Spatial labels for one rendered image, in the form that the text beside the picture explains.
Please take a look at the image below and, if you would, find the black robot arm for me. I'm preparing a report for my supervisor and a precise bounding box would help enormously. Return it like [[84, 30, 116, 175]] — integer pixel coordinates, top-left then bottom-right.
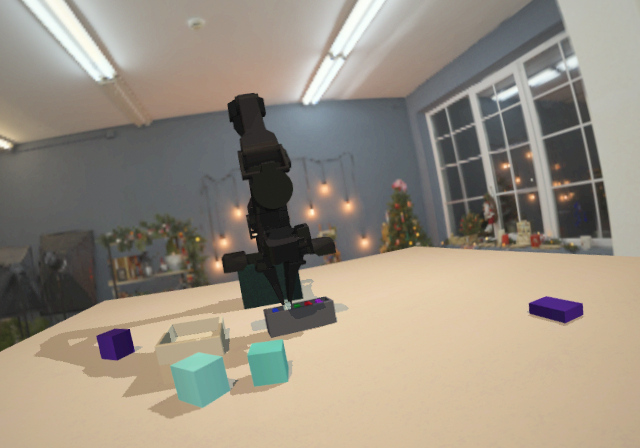
[[227, 93, 312, 265]]

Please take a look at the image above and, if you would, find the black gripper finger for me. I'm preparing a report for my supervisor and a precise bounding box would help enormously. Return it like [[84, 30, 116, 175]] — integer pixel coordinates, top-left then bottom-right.
[[254, 265, 285, 305], [283, 261, 306, 303]]

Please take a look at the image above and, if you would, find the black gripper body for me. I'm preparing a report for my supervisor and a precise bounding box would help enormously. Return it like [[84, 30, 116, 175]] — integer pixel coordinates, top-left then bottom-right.
[[221, 210, 336, 274]]

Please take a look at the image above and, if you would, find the teal cube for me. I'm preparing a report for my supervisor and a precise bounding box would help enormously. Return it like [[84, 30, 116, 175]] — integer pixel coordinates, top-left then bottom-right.
[[247, 339, 289, 386], [170, 352, 231, 408]]

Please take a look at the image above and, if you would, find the beige open-top tray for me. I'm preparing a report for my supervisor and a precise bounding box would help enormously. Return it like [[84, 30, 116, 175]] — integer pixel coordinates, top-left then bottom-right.
[[154, 315, 226, 366]]

